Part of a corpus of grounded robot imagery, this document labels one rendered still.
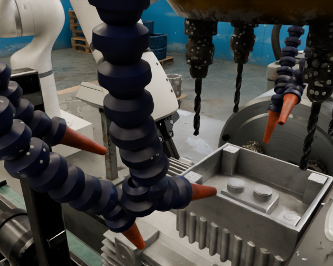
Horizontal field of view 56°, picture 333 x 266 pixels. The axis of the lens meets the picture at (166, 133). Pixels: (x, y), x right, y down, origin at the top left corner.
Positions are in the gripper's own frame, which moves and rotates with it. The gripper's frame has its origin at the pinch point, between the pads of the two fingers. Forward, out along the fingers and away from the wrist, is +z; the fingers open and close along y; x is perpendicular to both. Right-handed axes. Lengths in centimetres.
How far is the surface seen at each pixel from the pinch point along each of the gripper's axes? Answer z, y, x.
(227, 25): -110, -544, -272
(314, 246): 6.9, 11.9, 23.1
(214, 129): 9, -70, -42
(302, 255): 6.7, 13.3, 22.8
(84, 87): -20.0, -17.2, -37.8
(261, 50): -36, -542, -227
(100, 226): 10.0, 3.0, -22.3
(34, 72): -13.6, 18.5, 8.4
